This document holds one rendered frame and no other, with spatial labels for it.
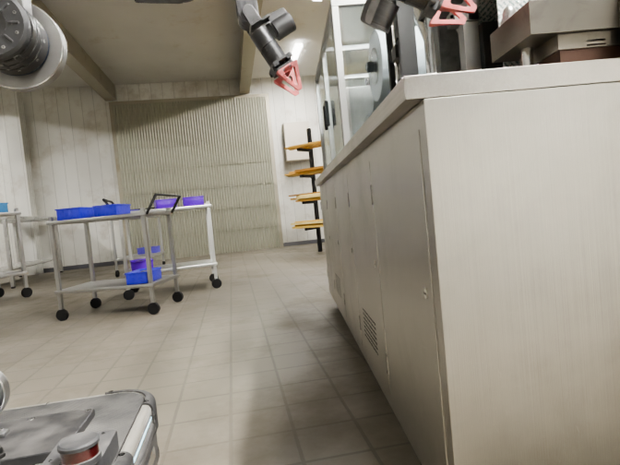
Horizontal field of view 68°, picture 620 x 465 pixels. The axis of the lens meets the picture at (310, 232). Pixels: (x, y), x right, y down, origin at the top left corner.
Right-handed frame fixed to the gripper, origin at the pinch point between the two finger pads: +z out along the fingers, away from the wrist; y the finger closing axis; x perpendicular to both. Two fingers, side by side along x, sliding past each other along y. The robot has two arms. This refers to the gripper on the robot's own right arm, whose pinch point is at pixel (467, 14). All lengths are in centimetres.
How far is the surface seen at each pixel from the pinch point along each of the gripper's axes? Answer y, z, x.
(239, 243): -853, -104, -153
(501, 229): 25, 15, -44
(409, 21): -33.8, -8.9, 9.6
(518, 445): 25, 33, -77
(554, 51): 16.4, 14.8, -8.6
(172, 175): -836, -277, -77
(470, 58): -8.8, 6.5, -4.5
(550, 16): 18.9, 10.8, -4.5
